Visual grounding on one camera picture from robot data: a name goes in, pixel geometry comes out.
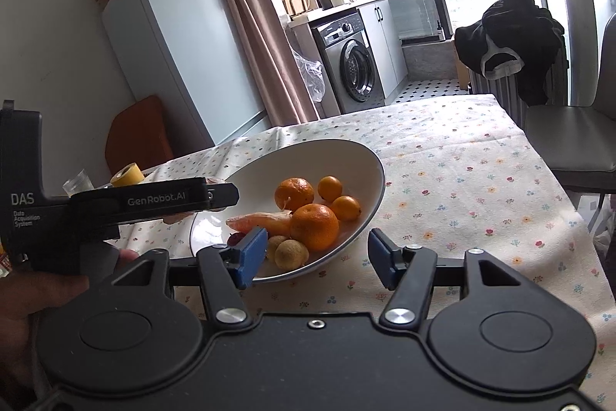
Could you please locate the small kumquat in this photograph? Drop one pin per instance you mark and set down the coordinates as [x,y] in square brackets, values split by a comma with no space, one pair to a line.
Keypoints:
[345,207]
[330,188]

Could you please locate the red chair back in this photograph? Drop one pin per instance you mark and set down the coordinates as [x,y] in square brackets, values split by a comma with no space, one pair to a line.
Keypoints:
[139,136]

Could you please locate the pale orange carrot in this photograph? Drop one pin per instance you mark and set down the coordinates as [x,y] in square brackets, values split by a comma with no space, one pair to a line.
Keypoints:
[269,223]

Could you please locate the brown curtain beside kitchen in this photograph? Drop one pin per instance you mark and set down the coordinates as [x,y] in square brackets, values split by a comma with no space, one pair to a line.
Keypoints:
[250,6]

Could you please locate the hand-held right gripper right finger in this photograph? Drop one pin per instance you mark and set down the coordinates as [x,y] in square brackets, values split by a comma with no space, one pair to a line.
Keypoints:
[380,257]

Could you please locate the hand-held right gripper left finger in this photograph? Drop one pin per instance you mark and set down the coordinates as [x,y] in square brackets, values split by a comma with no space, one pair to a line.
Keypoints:
[252,254]

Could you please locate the grey washing machine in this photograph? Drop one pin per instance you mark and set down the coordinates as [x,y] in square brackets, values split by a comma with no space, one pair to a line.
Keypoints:
[337,74]

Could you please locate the white kitchen cabinet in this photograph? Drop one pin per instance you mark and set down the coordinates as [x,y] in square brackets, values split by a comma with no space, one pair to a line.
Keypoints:
[385,45]

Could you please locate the clear plastic cup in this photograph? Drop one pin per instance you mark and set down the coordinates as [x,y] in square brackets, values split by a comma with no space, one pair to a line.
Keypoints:
[77,184]

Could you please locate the large orange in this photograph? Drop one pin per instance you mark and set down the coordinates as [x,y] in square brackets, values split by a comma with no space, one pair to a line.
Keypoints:
[314,226]

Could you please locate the clear plastic bag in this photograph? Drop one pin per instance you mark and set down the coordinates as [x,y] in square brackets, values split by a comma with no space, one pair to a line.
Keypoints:
[310,76]

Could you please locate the floral tablecloth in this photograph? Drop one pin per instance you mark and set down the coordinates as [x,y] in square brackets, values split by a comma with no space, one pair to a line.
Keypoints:
[457,180]

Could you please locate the black clothing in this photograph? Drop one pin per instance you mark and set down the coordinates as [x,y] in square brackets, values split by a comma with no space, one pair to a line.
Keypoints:
[524,30]

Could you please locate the medium orange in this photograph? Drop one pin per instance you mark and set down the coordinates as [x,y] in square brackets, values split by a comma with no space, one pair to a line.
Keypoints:
[293,193]

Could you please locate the person's left hand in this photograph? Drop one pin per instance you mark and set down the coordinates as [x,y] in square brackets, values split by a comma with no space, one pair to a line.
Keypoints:
[24,310]

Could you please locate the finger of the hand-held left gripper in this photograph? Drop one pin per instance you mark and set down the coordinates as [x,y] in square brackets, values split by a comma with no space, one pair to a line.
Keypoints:
[222,196]

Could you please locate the dark red jujube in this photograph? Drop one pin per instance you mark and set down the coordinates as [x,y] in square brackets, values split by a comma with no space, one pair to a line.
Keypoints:
[236,239]

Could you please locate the white refrigerator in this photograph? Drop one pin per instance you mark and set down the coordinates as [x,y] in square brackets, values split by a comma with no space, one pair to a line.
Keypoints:
[178,40]

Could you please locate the white bowl with dark rim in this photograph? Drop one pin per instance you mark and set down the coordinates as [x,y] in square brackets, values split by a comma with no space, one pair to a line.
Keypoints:
[260,170]

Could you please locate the grey radiator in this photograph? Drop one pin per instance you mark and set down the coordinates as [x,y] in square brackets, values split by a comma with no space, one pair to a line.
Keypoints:
[500,95]

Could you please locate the grey chair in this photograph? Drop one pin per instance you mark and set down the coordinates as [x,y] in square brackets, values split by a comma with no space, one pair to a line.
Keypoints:
[568,136]

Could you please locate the yellow tape roll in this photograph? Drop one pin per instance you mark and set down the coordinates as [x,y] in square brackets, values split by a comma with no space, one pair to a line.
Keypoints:
[126,174]

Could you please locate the beige longan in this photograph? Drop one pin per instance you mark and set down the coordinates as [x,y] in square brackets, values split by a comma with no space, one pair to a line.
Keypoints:
[291,254]
[275,245]

